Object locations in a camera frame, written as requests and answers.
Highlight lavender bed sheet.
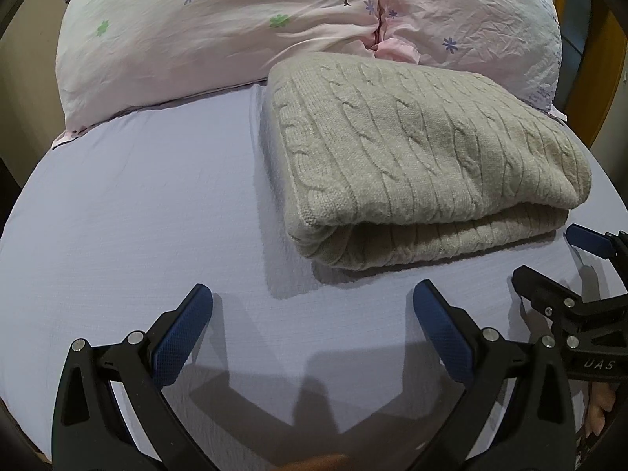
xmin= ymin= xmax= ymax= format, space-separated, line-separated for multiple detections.
xmin=0 ymin=81 xmax=628 ymax=471

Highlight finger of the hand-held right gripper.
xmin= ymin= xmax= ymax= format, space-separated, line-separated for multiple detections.
xmin=564 ymin=223 xmax=628 ymax=261
xmin=511 ymin=264 xmax=628 ymax=351

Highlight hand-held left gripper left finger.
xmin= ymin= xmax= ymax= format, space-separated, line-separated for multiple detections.
xmin=51 ymin=283 xmax=217 ymax=471

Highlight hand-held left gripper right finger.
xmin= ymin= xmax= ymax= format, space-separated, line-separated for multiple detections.
xmin=412 ymin=279 xmax=578 ymax=471

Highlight person's right hand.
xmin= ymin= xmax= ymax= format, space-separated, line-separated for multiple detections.
xmin=583 ymin=382 xmax=620 ymax=438

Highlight beige cable knit sweater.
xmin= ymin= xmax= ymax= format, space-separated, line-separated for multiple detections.
xmin=264 ymin=51 xmax=593 ymax=272

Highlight wooden bed frame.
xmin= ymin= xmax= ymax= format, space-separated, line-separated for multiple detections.
xmin=552 ymin=0 xmax=628 ymax=150

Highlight pink floral pillow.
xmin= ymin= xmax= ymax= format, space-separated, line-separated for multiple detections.
xmin=52 ymin=0 xmax=567 ymax=150

